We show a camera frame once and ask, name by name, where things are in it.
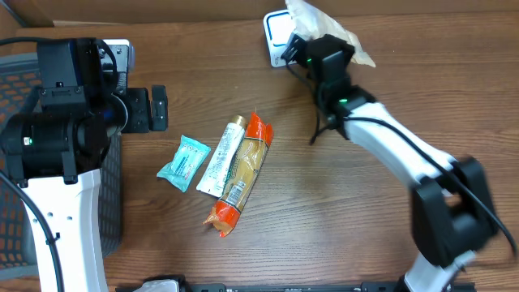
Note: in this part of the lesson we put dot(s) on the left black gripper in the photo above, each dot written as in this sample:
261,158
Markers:
138,104

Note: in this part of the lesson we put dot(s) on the teal snack packet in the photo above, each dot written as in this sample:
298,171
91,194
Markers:
188,158

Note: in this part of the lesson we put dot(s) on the white gold tube package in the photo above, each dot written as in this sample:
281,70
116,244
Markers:
213,180

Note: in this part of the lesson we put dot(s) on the orange cracker sleeve package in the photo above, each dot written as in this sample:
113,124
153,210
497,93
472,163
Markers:
243,172

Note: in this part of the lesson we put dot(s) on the brown white cookie pouch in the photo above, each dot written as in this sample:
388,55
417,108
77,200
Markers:
310,23

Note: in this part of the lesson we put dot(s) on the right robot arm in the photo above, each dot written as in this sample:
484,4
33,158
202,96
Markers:
452,213

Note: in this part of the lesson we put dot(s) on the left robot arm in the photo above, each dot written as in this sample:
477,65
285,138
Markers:
55,149

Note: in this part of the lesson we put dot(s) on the white barcode scanner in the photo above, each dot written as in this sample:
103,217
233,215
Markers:
278,27

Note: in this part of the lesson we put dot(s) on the grey plastic basket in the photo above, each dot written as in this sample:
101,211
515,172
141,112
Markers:
19,74

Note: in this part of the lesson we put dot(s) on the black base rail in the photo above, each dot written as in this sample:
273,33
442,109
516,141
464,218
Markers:
180,283

